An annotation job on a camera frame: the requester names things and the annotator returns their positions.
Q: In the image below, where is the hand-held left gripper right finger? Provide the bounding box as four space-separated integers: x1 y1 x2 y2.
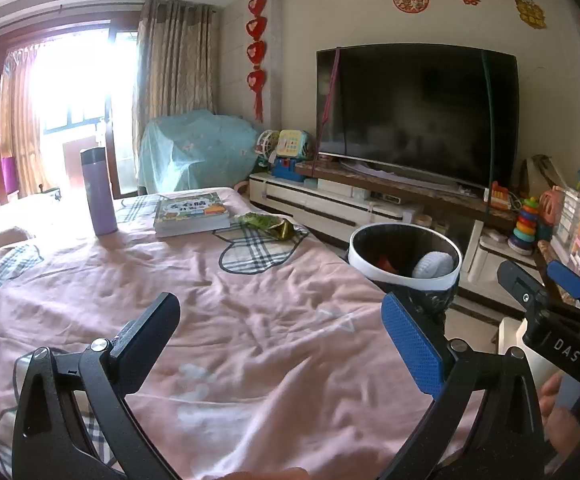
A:
380 291 556 480

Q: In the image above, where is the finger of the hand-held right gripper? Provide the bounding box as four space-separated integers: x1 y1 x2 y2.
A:
496 259 546 313
546 259 580 300

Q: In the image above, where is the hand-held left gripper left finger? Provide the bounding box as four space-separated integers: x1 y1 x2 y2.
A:
11 291 182 480

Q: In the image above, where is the white foam fruit net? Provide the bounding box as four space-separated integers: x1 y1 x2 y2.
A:
411 251 455 279

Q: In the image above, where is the white trash bin black liner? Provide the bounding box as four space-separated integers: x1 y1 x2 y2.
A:
347 223 463 331

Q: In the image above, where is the person's right hand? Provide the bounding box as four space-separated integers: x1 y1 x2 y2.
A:
539 374 580 457

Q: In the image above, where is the person's left hand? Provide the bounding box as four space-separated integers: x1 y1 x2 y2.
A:
225 467 311 480

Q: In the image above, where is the pink toy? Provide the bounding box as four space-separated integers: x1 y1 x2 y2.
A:
537 187 568 241

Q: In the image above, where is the orange toy phone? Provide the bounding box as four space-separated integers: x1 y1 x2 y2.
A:
490 180 513 211

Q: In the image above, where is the brown paper bag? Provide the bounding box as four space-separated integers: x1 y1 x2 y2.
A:
520 155 568 201

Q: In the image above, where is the illustrated children's book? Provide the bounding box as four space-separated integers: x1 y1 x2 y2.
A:
154 191 232 238

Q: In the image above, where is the purple thermos bottle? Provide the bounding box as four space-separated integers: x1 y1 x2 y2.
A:
80 147 119 237

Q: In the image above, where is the brown wooden television riser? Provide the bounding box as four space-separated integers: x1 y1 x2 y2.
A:
295 162 516 221

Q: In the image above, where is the green snack packet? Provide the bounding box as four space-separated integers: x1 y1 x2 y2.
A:
234 212 283 233

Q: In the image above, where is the gold foil wrapper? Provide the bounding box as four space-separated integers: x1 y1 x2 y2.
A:
269 219 298 242

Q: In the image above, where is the black flat-screen television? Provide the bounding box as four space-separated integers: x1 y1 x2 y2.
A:
315 44 521 191

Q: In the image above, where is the teal cloth-covered chair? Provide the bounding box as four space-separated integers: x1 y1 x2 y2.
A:
137 109 260 196

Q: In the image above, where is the purple cloth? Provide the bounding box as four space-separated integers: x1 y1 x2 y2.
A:
0 156 18 193

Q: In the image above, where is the white cage ball toy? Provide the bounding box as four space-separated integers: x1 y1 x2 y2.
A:
256 130 281 158

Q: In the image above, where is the orange sheer curtain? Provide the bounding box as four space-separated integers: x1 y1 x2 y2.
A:
0 45 53 196

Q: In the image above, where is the brown curtain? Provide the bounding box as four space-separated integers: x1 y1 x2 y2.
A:
132 0 221 126

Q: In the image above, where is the red hanging heart decoration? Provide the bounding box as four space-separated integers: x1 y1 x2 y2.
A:
246 0 269 123

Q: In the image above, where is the rainbow stacking ring toy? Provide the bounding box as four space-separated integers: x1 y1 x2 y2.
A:
507 196 541 257

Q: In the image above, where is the green strap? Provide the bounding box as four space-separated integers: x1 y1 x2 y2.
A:
482 52 496 196

